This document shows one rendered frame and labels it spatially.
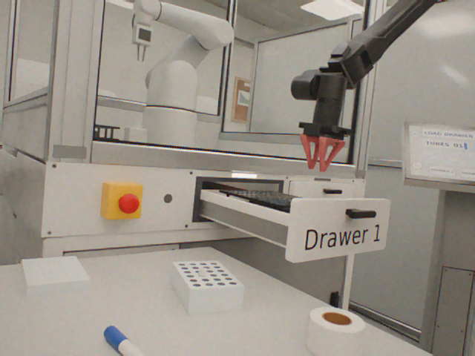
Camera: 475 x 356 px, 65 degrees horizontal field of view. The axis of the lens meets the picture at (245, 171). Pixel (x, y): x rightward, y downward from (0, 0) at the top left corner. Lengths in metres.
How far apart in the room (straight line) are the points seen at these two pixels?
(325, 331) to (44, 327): 0.34
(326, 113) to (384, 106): 1.86
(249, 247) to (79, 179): 0.50
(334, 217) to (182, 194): 0.36
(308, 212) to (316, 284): 0.67
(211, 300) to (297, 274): 0.68
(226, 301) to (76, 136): 0.43
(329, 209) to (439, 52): 1.98
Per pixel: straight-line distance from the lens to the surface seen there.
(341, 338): 0.49
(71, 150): 0.79
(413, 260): 2.55
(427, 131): 1.74
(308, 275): 1.26
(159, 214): 0.87
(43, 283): 0.64
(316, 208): 0.67
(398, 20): 0.92
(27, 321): 0.57
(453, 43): 2.57
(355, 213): 0.70
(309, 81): 0.85
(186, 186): 0.89
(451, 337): 1.84
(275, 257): 1.13
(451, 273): 1.76
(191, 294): 0.56
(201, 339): 0.51
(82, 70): 0.80
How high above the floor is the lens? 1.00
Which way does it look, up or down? 3 degrees down
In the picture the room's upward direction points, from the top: 6 degrees clockwise
